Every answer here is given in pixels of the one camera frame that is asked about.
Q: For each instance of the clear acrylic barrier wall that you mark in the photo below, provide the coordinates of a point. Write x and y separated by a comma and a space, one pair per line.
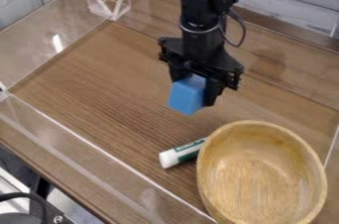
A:
84, 115

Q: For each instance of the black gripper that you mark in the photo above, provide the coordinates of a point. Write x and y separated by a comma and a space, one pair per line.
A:
221, 70

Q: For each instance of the white green glue stick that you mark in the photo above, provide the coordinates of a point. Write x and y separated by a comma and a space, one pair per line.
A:
180, 154

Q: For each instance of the blue rectangular block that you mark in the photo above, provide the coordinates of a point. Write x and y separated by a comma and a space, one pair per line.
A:
185, 95

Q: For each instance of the black metal stand base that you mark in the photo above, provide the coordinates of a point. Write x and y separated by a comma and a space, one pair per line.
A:
14, 213

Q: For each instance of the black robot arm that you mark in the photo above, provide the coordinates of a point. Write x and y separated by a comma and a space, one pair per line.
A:
197, 52

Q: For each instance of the brown wooden bowl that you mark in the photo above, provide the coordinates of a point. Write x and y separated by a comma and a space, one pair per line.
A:
260, 175

